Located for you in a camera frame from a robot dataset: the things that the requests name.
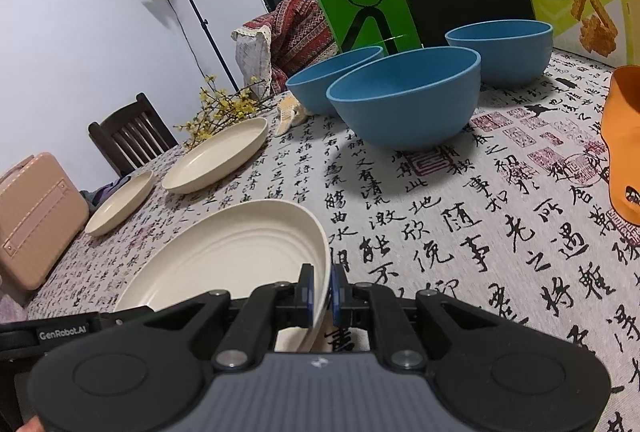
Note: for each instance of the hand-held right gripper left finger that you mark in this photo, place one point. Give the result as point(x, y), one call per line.
point(306, 292)

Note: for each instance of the red patterned blanket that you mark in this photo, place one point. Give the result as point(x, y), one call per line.
point(300, 32)

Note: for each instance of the dark wooden chair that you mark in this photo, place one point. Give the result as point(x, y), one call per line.
point(125, 112)

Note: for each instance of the orange shoe insole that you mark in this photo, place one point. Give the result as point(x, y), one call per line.
point(622, 137)

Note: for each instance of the calligraphy printed tablecloth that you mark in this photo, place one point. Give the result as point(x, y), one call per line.
point(450, 237)

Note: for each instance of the blue bowl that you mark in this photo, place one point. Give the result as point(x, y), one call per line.
point(505, 57)
point(400, 107)
point(320, 82)

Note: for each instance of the cream round plate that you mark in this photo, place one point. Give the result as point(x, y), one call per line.
point(225, 252)
point(120, 204)
point(215, 157)

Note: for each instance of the purple cloth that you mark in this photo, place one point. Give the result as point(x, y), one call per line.
point(107, 192)

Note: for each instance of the grey lace-trimmed cushion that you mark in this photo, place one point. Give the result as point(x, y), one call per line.
point(252, 57)

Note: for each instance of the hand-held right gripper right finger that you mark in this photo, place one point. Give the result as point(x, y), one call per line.
point(336, 292)

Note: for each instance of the yellow flower branch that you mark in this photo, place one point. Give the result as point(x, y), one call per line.
point(220, 112)

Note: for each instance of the pink hard suitcase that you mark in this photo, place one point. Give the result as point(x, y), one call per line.
point(35, 222)

